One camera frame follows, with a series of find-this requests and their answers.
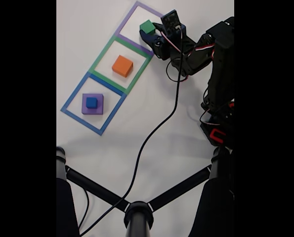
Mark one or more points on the purple block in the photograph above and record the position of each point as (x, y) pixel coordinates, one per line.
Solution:
(100, 108)

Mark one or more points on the orange cube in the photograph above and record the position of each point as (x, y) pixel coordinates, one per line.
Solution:
(122, 65)

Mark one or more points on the blue square frame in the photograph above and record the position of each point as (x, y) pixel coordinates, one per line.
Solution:
(107, 85)

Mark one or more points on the camera board with blue mount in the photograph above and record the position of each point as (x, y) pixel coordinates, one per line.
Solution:
(172, 22)

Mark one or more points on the purple square frame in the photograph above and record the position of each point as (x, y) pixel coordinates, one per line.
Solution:
(128, 17)

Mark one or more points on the green square frame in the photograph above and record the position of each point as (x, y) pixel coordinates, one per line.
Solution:
(100, 58)

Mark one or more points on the small blue cube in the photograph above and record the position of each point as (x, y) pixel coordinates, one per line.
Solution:
(91, 102)

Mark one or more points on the green cube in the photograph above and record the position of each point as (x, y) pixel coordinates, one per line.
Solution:
(147, 26)

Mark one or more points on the black camera tripod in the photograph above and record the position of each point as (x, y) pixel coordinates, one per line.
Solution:
(138, 217)

